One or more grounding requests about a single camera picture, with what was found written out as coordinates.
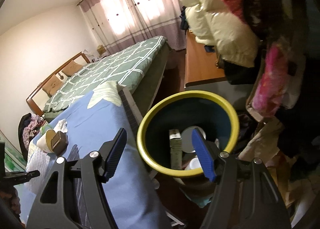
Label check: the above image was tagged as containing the white paper cup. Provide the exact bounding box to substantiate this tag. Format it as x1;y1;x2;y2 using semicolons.
36;129;56;153

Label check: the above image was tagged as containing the black plastic food container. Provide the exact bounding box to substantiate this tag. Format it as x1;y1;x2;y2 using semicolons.
50;131;68;156

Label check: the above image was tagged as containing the white round paper bowl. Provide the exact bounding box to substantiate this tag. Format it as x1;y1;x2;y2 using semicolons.
181;126;206;153

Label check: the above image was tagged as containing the green tea carton box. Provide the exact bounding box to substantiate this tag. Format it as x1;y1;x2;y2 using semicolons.
169;129;182;170

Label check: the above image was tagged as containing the yellow rimmed trash bin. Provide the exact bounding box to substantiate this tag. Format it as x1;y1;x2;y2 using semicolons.
137;91;240;178

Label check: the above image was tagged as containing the green sliding wardrobe door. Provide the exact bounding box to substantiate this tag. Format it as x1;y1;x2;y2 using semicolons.
0;131;27;172

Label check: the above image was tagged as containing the clothes pile on cabinet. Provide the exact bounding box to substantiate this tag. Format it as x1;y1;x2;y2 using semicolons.
18;113;46;161

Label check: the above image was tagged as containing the blue patterned table cloth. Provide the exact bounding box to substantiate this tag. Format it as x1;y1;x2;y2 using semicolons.
27;81;171;228

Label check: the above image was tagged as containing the left brown pillow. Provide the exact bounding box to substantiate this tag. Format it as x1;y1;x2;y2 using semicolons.
42;75;64;97

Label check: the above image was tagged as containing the brown pillow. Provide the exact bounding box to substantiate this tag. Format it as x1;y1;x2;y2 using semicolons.
62;60;83;77
42;75;64;97

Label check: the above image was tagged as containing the right brown pillow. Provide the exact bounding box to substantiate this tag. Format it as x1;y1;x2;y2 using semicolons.
62;60;83;77

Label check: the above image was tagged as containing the wooden desk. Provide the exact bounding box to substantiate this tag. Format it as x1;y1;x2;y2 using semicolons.
184;31;227;89

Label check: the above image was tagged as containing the green checked quilt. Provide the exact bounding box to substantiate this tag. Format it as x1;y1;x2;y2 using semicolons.
43;36;167;113

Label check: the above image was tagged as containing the wooden bed with headboard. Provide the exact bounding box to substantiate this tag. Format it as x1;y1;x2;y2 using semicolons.
26;36;171;120

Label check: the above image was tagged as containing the cream puffer jacket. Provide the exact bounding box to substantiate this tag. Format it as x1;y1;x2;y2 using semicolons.
180;0;258;68

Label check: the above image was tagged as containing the pink window curtain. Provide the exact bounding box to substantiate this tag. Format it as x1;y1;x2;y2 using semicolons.
79;0;186;54

